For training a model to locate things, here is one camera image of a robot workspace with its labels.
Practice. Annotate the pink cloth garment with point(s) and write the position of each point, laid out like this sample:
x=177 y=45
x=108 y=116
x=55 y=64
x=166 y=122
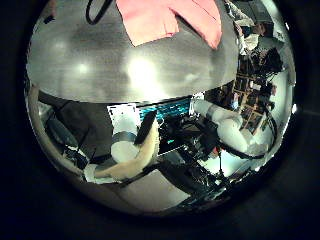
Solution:
x=156 y=16

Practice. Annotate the teal blue rack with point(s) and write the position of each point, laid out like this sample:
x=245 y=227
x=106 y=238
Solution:
x=166 y=110

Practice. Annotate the wooden cubby shelf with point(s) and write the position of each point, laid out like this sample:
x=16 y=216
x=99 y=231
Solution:
x=248 y=100

